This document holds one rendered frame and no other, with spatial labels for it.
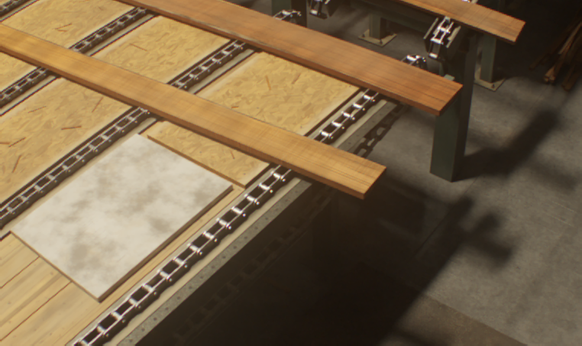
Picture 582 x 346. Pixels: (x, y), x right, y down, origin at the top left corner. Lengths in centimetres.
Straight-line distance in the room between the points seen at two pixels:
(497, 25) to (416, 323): 128
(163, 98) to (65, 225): 66
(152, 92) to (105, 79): 23
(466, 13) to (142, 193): 157
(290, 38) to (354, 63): 31
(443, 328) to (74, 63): 186
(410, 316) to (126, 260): 133
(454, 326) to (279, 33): 140
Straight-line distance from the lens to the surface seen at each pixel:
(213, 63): 303
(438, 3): 330
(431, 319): 316
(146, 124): 281
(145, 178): 255
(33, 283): 235
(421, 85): 285
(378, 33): 474
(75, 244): 239
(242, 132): 261
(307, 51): 302
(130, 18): 346
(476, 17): 323
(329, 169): 245
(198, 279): 222
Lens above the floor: 249
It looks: 41 degrees down
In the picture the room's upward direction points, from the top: 3 degrees counter-clockwise
